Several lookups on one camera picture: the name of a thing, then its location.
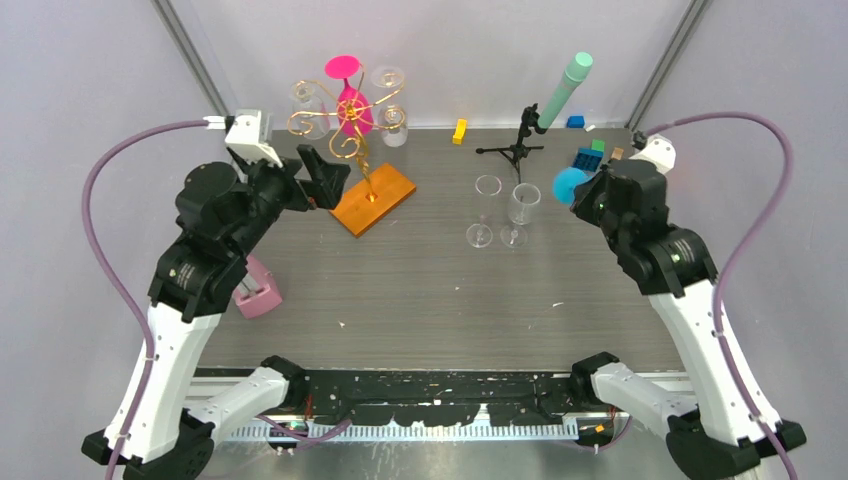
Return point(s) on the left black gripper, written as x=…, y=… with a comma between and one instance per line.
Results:
x=327, y=179

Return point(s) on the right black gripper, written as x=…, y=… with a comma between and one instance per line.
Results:
x=582, y=203

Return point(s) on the blue wine glass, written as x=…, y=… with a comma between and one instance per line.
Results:
x=565, y=183

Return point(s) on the clear round wine glass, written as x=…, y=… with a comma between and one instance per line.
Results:
x=522, y=206

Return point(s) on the clear flute wine glass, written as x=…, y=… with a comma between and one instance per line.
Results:
x=487, y=188

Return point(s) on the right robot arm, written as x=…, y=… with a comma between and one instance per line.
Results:
x=728, y=426

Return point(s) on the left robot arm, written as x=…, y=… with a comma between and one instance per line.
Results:
x=224, y=209

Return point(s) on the pink wine glass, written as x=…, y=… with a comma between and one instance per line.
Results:
x=353, y=109

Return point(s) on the blue lego brick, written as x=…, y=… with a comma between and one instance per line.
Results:
x=588, y=159

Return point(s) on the green block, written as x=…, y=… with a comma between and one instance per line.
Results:
x=597, y=145

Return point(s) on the small blue block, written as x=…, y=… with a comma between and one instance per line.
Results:
x=576, y=122

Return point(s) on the black tripod microphone stand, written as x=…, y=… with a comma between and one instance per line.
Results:
x=516, y=152

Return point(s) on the pink holder box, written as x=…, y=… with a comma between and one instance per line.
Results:
x=257, y=293

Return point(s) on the mint green microphone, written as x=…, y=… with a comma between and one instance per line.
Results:
x=574, y=75

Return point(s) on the yellow block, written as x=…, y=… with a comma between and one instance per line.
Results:
x=459, y=131

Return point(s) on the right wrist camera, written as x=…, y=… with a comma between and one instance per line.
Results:
x=659, y=151

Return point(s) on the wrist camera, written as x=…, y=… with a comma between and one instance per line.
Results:
x=248, y=135
x=659, y=151

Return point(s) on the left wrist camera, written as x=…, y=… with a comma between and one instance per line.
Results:
x=248, y=135

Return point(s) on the gold wire wine glass rack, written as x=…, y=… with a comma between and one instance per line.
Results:
x=381, y=190

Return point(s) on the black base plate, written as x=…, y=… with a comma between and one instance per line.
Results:
x=441, y=398

